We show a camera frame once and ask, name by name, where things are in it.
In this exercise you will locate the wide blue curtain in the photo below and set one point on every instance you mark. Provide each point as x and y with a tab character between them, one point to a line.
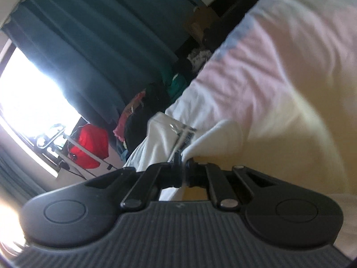
83	33

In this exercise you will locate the narrow blue curtain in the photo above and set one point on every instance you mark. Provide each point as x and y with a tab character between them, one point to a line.
11	178

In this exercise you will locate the red bag on trolley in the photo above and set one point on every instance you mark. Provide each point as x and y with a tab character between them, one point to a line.
53	134

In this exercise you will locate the white sweatpants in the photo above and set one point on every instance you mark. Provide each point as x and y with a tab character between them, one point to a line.
159	139

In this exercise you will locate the dark framed window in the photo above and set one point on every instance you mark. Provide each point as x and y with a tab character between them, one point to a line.
28	103

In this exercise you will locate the pastel tie-dye bed blanket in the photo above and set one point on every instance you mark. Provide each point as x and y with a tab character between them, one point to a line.
279	75

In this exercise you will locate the green cloth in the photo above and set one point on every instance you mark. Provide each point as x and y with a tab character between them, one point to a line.
177	85

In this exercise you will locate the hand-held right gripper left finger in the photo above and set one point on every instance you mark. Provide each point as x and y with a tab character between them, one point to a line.
167	173

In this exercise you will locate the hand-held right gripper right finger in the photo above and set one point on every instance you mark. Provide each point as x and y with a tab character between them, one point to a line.
199	173

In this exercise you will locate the white patterned cloth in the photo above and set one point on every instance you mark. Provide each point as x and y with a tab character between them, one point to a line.
199	58

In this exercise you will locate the black clothes pile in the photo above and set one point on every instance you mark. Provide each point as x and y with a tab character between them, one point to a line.
156	95

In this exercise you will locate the brown cardboard box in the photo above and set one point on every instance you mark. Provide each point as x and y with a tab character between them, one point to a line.
203	19

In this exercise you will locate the black sofa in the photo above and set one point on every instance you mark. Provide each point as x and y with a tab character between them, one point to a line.
234	0

